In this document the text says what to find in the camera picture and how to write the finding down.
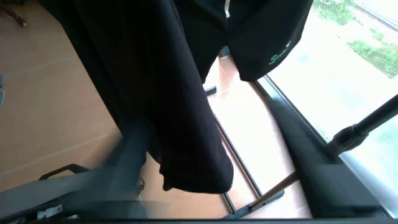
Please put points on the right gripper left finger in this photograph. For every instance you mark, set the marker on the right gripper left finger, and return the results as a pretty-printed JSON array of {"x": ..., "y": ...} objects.
[{"x": 124, "y": 174}]

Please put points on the black clothes rack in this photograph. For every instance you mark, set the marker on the black clothes rack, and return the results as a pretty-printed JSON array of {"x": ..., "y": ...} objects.
[{"x": 351, "y": 137}]

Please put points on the black garment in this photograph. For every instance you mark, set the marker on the black garment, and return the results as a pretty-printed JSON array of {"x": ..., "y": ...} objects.
[{"x": 155, "y": 93}]

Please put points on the dark wooden stand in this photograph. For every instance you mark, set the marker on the dark wooden stand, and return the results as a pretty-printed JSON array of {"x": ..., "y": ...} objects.
[{"x": 14, "y": 15}]

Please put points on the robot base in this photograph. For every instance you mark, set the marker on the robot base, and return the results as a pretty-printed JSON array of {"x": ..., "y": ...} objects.
[{"x": 46, "y": 189}]

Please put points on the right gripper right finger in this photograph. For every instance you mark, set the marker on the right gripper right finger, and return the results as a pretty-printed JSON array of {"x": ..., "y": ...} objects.
[{"x": 326, "y": 183}]

